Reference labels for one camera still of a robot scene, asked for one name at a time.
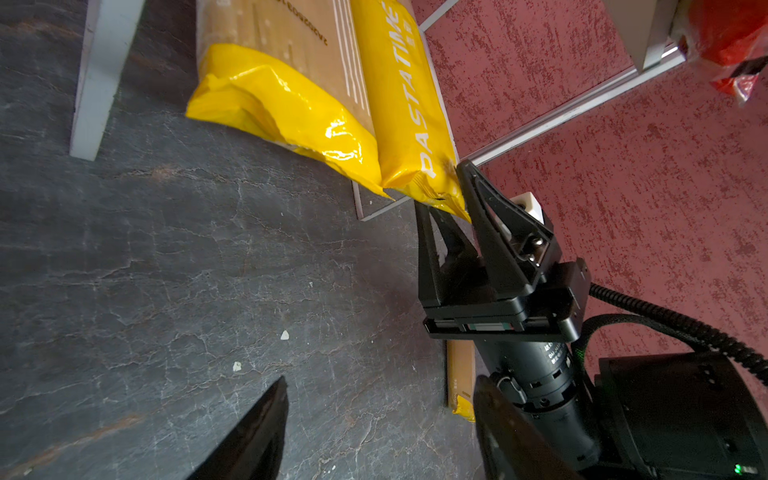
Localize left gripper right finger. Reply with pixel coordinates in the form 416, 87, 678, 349
473, 376, 580, 480

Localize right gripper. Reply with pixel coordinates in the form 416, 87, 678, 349
414, 162, 600, 470

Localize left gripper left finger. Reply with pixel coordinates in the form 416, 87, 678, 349
188, 376, 289, 480

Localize yellow pasta bag underneath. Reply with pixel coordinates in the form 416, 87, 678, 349
446, 340, 476, 423

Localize yellow pasta bag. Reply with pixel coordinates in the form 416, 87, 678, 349
186, 0, 384, 195
351, 1, 469, 220

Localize yellow pasta bag front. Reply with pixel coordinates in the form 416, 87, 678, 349
186, 0, 384, 195

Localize red spaghetti bag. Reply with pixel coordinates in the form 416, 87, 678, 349
670, 0, 767, 105

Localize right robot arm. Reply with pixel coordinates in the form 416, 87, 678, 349
415, 162, 767, 479

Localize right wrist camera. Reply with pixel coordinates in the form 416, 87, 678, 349
510, 192, 545, 224

